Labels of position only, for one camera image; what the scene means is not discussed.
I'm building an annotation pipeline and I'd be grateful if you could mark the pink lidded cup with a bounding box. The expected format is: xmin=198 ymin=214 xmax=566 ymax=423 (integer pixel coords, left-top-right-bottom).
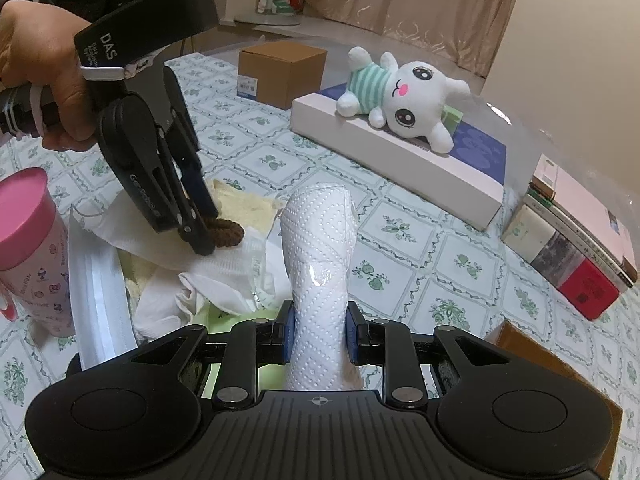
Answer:
xmin=0 ymin=167 xmax=77 ymax=339

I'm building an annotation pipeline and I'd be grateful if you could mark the white flat box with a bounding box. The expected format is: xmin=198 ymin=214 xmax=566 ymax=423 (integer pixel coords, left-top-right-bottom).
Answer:
xmin=290 ymin=82 xmax=511 ymax=234

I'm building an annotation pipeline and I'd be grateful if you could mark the pink cover book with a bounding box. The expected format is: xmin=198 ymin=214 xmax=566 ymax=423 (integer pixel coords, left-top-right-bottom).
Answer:
xmin=532 ymin=153 xmax=640 ymax=282

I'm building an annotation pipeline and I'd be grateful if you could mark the person's left hand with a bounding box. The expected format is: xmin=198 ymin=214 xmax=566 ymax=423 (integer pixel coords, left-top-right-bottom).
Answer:
xmin=0 ymin=0 xmax=103 ymax=153

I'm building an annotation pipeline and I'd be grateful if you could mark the brown cardboard tray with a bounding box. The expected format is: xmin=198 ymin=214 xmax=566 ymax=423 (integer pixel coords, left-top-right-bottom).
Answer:
xmin=482 ymin=319 xmax=624 ymax=480

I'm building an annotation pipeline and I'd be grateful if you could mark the grey patterned book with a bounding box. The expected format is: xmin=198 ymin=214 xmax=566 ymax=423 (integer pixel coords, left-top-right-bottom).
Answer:
xmin=530 ymin=232 xmax=584 ymax=286

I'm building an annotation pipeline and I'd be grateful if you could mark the white bunny plush toy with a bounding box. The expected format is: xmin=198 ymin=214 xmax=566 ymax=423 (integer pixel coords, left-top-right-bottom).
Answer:
xmin=334 ymin=45 xmax=474 ymax=154

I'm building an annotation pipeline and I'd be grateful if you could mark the soft tissue pack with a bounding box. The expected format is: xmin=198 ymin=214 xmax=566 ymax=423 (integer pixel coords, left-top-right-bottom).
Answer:
xmin=279 ymin=183 xmax=366 ymax=392

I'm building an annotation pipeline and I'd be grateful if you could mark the pleated face mask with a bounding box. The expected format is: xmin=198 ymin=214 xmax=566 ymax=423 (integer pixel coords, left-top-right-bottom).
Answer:
xmin=67 ymin=207 xmax=139 ymax=367

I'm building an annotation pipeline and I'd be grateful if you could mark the beige patterned curtain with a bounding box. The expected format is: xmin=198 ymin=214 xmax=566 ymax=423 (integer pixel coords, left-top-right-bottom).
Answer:
xmin=304 ymin=0 xmax=529 ymax=79

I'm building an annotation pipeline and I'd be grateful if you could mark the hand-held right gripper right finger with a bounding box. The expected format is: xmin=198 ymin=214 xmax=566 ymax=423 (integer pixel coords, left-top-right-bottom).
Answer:
xmin=345 ymin=303 xmax=511 ymax=407

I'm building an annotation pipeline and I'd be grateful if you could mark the brown hair tie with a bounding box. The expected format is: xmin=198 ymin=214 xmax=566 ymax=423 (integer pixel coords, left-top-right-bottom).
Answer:
xmin=202 ymin=217 xmax=246 ymax=249

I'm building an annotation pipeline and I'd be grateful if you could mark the red patterned book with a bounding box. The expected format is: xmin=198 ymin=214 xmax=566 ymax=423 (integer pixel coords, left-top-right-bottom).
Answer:
xmin=557 ymin=259 xmax=622 ymax=322

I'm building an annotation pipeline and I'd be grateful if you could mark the yellow towel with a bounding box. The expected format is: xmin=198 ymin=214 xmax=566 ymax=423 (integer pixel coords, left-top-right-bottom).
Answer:
xmin=120 ymin=177 xmax=284 ymax=307

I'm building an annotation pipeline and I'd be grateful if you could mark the wrapped white face mask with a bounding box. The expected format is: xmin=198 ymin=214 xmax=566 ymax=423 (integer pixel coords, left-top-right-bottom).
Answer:
xmin=177 ymin=236 xmax=289 ymax=319

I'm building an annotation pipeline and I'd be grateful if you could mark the small brown cardboard box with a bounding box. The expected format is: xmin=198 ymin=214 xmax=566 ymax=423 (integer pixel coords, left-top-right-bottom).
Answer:
xmin=237 ymin=39 xmax=329 ymax=110

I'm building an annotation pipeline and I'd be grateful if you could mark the white cloth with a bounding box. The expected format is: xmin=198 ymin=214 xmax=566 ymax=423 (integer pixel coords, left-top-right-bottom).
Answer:
xmin=133 ymin=267 xmax=206 ymax=344

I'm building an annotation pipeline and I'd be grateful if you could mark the light green packet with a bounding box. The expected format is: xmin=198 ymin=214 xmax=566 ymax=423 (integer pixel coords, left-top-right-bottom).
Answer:
xmin=442 ymin=105 xmax=469 ymax=134

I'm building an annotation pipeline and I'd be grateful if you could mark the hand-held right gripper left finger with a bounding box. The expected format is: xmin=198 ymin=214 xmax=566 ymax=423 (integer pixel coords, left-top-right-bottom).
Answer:
xmin=131 ymin=302 xmax=296 ymax=410

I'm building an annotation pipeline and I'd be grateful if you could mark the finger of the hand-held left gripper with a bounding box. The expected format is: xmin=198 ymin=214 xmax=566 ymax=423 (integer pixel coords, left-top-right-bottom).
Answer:
xmin=124 ymin=134 xmax=216 ymax=256
xmin=166 ymin=104 xmax=220 ymax=220

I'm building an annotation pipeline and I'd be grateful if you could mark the white paper napkin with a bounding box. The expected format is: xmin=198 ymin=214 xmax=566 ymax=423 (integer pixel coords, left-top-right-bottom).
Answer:
xmin=75 ymin=193 xmax=221 ymax=267

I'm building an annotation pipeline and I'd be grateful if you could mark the clear plastic sheet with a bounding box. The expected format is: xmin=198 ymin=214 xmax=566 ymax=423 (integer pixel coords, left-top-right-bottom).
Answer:
xmin=479 ymin=99 xmax=640 ymax=222

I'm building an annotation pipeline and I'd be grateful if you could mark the green floral tablecloth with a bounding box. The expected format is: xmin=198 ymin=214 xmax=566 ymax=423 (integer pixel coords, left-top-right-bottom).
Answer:
xmin=0 ymin=52 xmax=640 ymax=480

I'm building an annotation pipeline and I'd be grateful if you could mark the white patterned book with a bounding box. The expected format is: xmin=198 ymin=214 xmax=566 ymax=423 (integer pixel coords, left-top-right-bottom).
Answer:
xmin=501 ymin=204 xmax=557 ymax=264

